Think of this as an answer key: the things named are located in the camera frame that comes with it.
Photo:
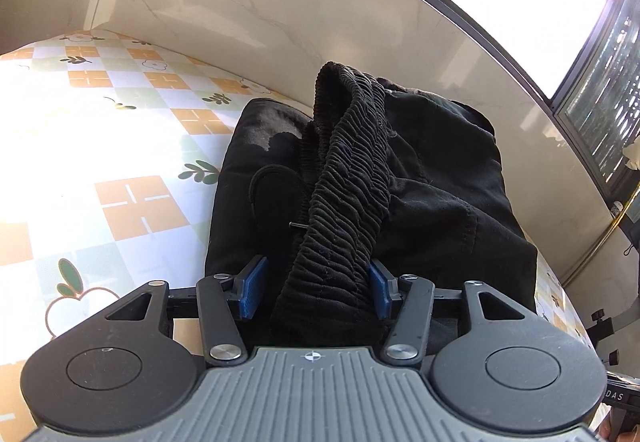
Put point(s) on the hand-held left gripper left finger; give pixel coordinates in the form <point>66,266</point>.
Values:
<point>252,287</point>

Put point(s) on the checkered patterned tablecloth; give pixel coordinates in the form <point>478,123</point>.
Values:
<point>100,146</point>

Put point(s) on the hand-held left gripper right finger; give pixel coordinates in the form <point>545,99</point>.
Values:
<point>381,289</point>

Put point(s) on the dark window frame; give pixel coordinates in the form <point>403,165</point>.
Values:
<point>575,61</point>

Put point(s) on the black pants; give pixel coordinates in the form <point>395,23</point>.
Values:
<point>400,202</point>

